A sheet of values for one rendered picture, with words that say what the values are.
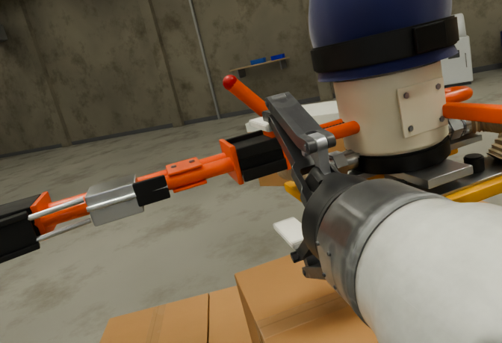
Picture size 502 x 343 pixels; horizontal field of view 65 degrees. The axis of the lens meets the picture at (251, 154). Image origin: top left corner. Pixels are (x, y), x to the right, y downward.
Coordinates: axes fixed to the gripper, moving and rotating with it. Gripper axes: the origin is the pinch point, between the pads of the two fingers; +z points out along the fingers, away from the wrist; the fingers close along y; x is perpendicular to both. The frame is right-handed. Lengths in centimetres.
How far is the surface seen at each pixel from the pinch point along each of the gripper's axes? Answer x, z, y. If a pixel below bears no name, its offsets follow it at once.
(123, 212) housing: -19.4, 10.9, 2.2
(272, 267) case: 3.5, 30.3, 29.3
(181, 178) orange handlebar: -10.5, 11.0, -0.1
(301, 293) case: 5.1, 18.1, 29.3
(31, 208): -30.2, 10.9, -1.9
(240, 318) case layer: -2, 75, 69
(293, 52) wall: 366, 886, -5
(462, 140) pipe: 39.1, 12.7, 8.3
